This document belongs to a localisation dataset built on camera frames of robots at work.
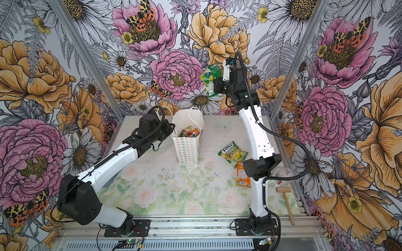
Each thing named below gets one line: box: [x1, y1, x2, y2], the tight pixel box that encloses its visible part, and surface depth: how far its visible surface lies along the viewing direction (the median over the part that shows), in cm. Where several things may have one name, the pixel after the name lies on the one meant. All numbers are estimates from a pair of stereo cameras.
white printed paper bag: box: [171, 107, 205, 166], surface depth 89 cm
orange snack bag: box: [236, 161, 252, 189], surface depth 89 cm
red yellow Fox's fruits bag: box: [182, 125, 194, 138], surface depth 101 cm
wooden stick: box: [275, 186, 296, 226], surface depth 86 cm
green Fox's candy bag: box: [217, 140, 249, 169], surface depth 99 cm
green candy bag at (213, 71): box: [199, 63, 223, 98], surface depth 75 cm
